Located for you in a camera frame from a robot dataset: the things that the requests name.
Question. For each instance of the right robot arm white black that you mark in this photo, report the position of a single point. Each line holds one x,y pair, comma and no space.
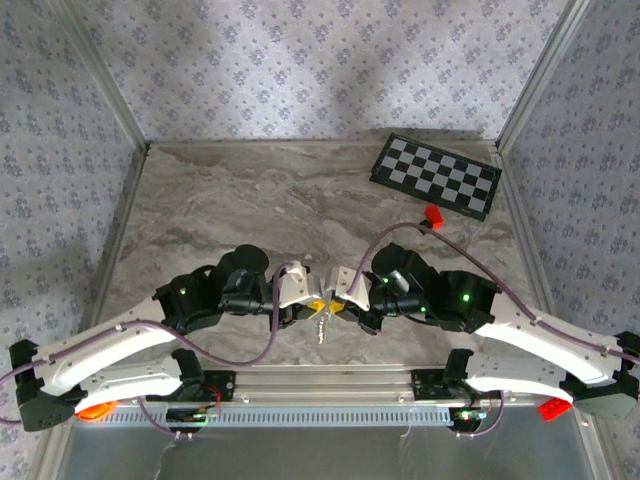
550,350

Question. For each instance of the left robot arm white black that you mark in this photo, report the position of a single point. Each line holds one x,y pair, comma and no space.
100,350

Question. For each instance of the small black block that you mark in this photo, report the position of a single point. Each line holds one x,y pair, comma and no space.
422,230

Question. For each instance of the red block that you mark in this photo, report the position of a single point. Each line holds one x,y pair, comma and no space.
434,216

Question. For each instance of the small circuit board green light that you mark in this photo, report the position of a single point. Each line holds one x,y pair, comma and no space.
192,416
470,416

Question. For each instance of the black grey checkerboard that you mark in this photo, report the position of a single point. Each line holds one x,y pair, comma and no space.
435,170

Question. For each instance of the grey metal shelf plate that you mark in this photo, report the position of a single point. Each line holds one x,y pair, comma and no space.
320,455

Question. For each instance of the red toy brick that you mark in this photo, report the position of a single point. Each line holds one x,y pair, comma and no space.
552,410

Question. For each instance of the orange curved plastic piece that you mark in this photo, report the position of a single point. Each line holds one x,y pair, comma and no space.
95,411

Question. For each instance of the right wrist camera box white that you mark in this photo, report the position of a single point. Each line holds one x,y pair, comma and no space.
347,285

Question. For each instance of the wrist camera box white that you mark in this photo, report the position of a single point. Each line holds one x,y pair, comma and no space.
292,285
347,285

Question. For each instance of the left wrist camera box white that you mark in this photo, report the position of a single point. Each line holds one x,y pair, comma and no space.
292,285

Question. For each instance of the wide aluminium mounting rail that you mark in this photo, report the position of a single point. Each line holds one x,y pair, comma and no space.
320,382

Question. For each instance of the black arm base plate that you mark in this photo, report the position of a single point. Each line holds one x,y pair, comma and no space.
225,385
425,387

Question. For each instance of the aluminium frame rail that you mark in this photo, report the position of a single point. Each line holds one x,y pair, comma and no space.
115,250
275,143
528,250

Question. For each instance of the aluminium frame post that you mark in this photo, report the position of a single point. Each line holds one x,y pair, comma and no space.
104,75

